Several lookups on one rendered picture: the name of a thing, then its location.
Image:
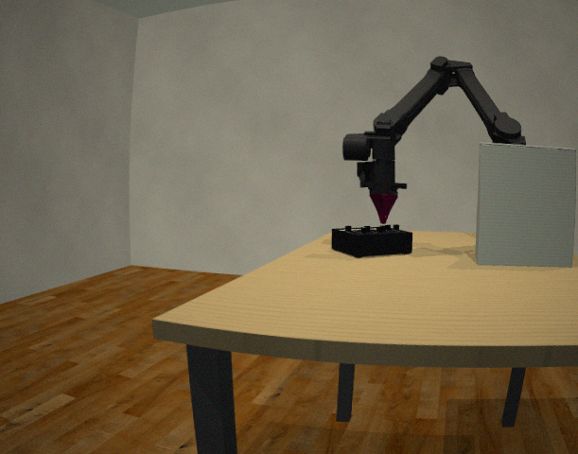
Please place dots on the black lighting desk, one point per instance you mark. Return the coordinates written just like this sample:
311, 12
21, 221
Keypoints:
371, 241

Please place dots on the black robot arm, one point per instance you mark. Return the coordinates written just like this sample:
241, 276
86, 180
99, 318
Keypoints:
501, 128

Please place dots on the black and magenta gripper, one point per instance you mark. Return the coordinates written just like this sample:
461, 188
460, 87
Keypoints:
382, 185

